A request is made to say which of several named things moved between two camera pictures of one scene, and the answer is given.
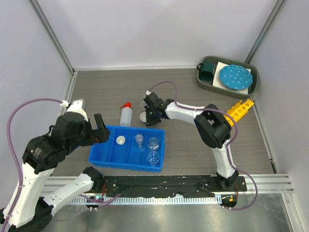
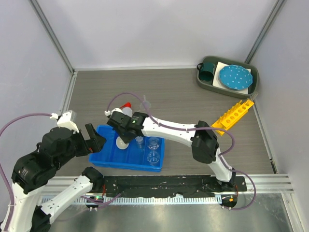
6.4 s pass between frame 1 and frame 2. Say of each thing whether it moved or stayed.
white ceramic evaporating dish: moved
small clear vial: stayed
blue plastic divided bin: stayed
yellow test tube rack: stayed
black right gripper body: moved
